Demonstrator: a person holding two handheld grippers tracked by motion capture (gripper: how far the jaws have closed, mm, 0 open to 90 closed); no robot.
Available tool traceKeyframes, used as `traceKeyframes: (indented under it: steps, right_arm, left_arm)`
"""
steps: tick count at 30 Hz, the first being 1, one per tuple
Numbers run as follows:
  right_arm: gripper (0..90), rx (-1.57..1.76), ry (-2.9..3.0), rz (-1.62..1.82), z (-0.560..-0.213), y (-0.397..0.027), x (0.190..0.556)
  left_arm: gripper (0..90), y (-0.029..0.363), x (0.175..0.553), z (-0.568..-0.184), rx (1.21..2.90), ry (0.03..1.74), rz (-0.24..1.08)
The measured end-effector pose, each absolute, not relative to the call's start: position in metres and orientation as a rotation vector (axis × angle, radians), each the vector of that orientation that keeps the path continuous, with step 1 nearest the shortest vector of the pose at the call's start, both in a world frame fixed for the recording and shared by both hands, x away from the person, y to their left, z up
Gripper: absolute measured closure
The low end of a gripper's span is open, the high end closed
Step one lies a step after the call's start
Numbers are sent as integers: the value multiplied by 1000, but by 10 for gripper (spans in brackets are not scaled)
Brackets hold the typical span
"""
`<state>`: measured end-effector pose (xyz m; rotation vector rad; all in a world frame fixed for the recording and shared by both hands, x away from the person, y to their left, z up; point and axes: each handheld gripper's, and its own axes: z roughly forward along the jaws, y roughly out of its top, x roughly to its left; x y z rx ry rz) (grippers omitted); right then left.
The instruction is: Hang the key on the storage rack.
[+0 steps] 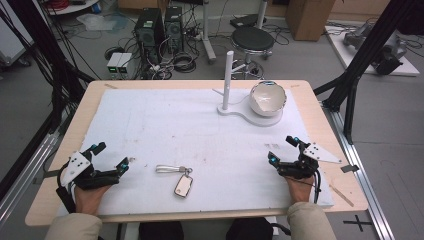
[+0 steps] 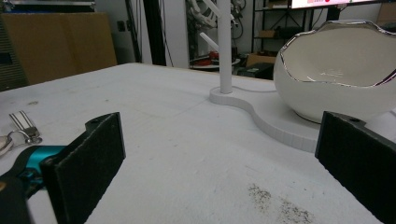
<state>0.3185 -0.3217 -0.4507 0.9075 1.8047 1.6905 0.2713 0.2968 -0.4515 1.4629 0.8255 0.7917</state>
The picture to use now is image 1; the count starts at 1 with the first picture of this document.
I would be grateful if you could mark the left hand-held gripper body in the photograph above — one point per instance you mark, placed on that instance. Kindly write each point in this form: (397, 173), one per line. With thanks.
(90, 178)

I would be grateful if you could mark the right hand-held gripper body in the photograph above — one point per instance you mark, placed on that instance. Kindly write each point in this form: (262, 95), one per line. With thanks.
(301, 166)

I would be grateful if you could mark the person's left hand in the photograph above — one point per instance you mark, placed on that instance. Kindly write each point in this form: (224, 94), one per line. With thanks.
(89, 199)

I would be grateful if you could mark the person's right hand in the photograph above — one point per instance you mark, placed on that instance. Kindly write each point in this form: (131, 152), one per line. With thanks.
(300, 190)

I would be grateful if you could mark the wooden table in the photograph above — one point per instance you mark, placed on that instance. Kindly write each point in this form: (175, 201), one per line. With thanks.
(83, 110)

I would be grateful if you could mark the grey tape piece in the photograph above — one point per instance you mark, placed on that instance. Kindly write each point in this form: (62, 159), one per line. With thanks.
(350, 168)

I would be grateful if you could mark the white bowl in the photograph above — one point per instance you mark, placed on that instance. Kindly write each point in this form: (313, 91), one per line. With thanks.
(268, 100)

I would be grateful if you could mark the thin wooden strip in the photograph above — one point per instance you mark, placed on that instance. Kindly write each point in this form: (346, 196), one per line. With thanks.
(341, 196)

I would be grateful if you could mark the white foam mat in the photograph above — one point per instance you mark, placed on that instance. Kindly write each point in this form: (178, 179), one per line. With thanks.
(186, 133)

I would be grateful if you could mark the person's right leg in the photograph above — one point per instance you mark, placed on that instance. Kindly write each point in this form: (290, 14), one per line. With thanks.
(250, 230)

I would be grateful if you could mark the person's leg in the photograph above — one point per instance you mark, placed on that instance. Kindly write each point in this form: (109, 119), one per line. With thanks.
(250, 230)
(160, 231)

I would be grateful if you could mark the person's left leg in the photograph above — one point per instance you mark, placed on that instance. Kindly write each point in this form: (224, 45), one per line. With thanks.
(160, 231)

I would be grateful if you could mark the white power supply box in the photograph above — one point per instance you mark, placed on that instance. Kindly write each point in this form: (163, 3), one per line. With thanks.
(114, 63)
(124, 63)

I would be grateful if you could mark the white stand with pole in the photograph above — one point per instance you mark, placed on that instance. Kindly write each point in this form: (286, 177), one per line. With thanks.
(227, 83)

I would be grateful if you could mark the black round stool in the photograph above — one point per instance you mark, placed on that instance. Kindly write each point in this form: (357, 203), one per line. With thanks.
(252, 39)

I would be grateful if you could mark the cardboard box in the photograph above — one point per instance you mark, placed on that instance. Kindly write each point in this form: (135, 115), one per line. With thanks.
(308, 18)

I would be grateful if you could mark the black computer tower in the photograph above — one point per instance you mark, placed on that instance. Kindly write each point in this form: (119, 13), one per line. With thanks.
(174, 28)
(149, 33)

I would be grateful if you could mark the clear plastic bag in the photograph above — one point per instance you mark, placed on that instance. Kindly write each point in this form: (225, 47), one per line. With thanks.
(100, 21)

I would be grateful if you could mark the grey robot equipment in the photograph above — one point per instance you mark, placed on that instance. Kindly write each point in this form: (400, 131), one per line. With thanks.
(386, 50)

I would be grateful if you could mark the white floor board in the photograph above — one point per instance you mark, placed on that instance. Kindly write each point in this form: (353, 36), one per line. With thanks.
(408, 68)

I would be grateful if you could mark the white desk leg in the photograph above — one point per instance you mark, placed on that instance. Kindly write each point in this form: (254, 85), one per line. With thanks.
(208, 36)

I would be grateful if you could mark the round white table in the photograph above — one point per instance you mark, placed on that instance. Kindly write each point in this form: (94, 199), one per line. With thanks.
(71, 7)

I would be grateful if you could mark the aluminium rail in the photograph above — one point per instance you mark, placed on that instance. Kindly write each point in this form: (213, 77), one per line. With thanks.
(360, 173)
(23, 173)

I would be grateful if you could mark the black frame strut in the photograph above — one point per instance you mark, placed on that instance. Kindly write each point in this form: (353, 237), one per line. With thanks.
(40, 43)
(363, 56)

